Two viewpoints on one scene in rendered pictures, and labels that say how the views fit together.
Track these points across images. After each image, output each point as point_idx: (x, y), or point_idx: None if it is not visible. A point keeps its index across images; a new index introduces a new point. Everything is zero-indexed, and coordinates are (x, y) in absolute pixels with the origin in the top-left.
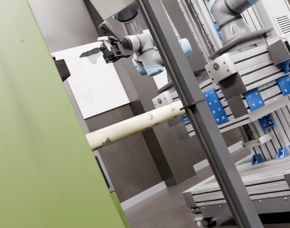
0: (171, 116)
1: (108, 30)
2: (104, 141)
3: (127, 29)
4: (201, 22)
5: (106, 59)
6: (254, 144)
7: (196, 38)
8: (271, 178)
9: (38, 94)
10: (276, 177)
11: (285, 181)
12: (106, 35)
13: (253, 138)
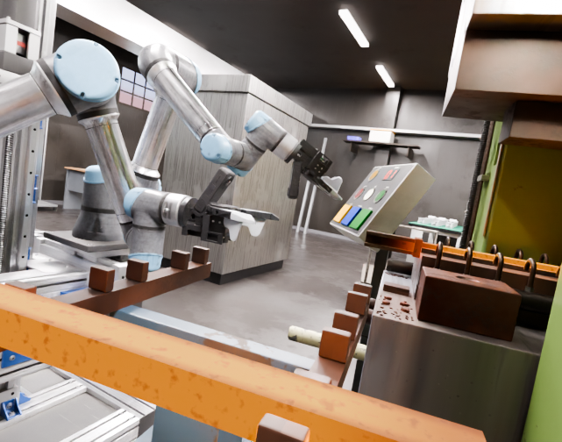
0: None
1: (225, 188)
2: None
3: (32, 116)
4: (30, 167)
5: (225, 238)
6: (1, 400)
7: None
8: (123, 430)
9: None
10: (130, 425)
11: (138, 427)
12: (218, 190)
13: None
